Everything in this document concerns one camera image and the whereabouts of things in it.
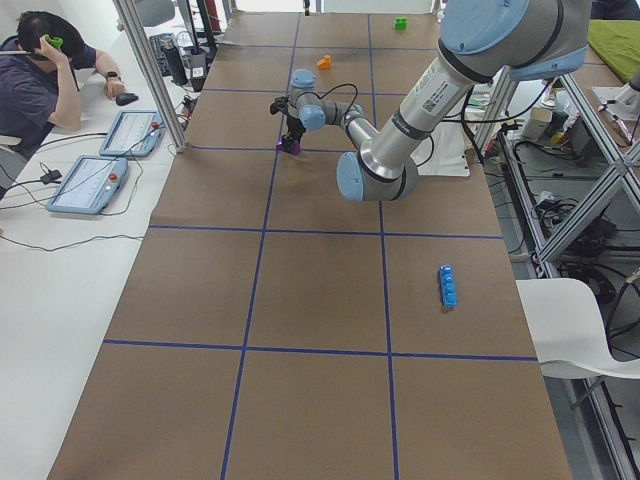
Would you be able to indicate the teach pendant far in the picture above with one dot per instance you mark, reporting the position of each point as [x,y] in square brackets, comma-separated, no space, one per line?
[133,133]

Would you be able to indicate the aluminium frame rack right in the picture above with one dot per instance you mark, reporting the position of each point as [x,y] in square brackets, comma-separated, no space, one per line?
[600,434]

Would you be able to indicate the black water bottle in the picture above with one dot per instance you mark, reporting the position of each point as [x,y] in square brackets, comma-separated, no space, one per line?
[174,62]

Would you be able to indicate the teach pendant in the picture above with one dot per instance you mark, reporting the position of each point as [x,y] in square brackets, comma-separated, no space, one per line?
[133,133]
[89,186]

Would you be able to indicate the blue tape line lengthwise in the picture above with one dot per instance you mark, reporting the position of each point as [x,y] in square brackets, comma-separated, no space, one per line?
[253,293]

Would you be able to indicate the white chair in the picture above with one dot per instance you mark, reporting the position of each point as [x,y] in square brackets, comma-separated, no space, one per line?
[567,331]

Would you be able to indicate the aluminium frame post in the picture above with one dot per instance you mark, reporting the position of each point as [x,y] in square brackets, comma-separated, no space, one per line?
[133,26]

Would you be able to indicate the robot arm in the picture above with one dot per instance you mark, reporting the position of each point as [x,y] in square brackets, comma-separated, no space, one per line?
[534,39]

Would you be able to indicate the black keyboard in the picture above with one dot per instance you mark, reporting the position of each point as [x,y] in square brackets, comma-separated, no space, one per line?
[159,43]

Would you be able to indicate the purple trapezoid block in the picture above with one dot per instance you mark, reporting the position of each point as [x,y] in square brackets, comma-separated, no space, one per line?
[289,146]

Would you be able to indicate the black computer mouse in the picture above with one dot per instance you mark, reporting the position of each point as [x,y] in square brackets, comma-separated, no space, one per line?
[125,98]

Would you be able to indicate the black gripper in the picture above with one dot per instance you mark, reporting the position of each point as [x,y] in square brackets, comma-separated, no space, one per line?
[295,124]

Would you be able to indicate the orange trapezoid block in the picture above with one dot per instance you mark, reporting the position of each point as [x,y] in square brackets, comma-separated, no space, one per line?
[324,63]

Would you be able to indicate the green cloth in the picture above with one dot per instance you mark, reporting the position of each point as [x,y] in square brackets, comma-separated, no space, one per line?
[616,42]

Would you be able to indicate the teach pendant near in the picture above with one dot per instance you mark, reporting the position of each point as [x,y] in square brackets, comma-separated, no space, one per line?
[89,186]

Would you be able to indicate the seated person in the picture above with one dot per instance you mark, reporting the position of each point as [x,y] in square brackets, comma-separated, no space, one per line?
[38,85]

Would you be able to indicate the long blue four-stud block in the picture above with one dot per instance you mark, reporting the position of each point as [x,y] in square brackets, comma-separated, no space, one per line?
[448,288]

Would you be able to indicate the green block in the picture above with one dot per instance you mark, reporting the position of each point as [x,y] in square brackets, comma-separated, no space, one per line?
[400,23]

